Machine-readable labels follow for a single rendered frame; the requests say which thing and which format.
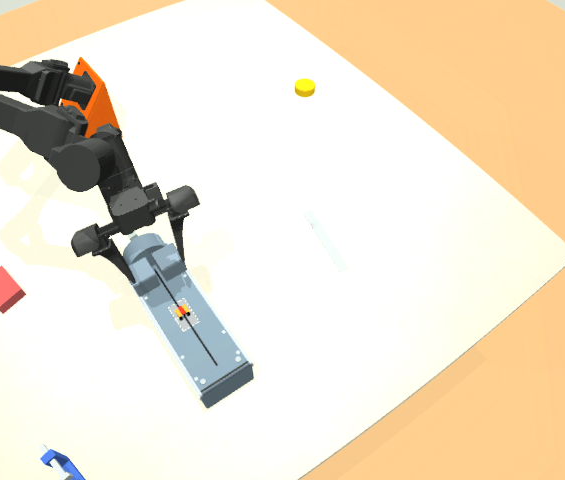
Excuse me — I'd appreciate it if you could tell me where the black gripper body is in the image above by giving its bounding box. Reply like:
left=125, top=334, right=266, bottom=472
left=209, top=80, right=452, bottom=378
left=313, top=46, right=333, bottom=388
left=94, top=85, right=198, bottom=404
left=70, top=166, right=201, bottom=257

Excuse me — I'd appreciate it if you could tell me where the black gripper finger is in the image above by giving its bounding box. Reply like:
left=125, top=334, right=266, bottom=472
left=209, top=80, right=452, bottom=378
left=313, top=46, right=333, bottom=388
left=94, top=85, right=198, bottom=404
left=92, top=238, right=136, bottom=284
left=168, top=210, right=190, bottom=262

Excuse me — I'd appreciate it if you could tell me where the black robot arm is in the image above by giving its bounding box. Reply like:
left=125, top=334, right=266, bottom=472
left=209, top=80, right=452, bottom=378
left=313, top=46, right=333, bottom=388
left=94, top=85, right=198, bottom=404
left=0, top=59, right=166, bottom=235

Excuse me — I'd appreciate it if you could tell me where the yellow short cylinder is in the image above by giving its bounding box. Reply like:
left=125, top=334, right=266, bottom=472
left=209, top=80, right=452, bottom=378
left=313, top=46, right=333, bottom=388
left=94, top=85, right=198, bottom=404
left=295, top=78, right=315, bottom=97

